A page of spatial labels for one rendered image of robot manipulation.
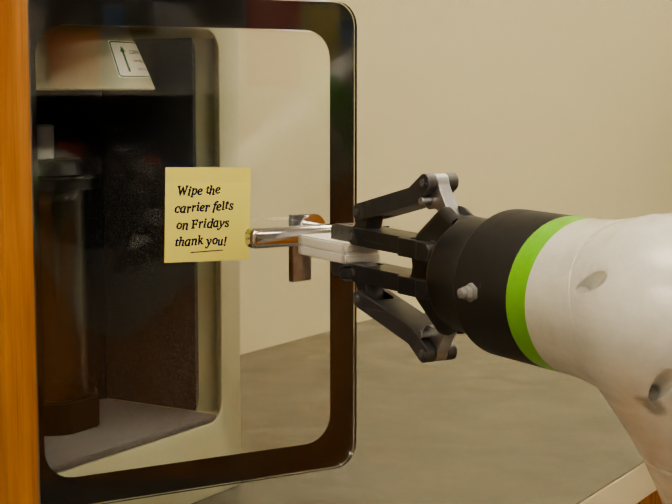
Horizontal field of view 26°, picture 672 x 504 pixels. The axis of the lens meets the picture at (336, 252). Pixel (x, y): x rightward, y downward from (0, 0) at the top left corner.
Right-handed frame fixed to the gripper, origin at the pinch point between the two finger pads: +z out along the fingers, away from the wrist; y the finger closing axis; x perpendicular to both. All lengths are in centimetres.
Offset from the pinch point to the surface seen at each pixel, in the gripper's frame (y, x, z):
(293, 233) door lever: 0.2, -1.2, 9.0
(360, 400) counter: -27, -37, 56
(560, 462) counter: -26, -39, 20
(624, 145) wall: -4, -180, 168
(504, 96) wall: 9, -121, 137
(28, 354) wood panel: -6.5, 22.5, 4.2
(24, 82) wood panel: 12.2, 22.2, 4.5
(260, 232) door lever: 0.4, 1.7, 9.1
